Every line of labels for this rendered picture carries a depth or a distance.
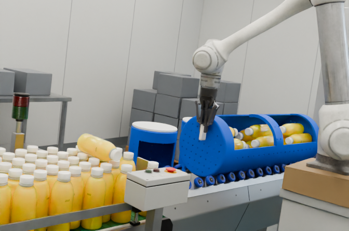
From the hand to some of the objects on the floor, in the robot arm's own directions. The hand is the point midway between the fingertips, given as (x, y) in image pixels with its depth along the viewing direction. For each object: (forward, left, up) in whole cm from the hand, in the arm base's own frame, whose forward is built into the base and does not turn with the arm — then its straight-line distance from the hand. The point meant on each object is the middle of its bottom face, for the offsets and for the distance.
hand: (203, 132), depth 206 cm
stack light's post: (+48, +65, -114) cm, 140 cm away
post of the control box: (-18, +53, -117) cm, 130 cm away
